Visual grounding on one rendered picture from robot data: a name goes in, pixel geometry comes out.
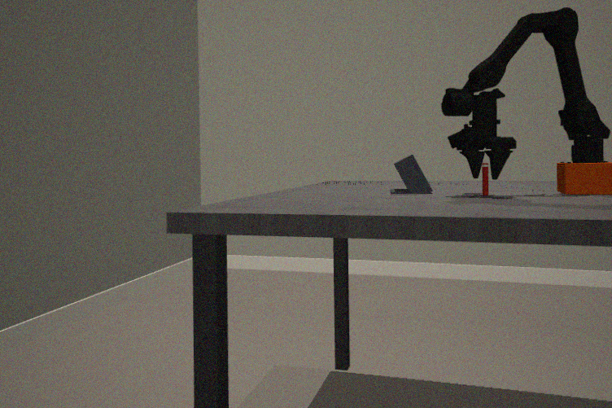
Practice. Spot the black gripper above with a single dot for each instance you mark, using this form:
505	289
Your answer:
500	147

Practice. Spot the red cylindrical peg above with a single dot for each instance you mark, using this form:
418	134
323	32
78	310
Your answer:
485	178

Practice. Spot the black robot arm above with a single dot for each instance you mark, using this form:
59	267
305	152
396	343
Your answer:
579	117

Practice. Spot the grey sloped panel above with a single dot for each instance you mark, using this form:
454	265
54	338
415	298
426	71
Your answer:
412	177

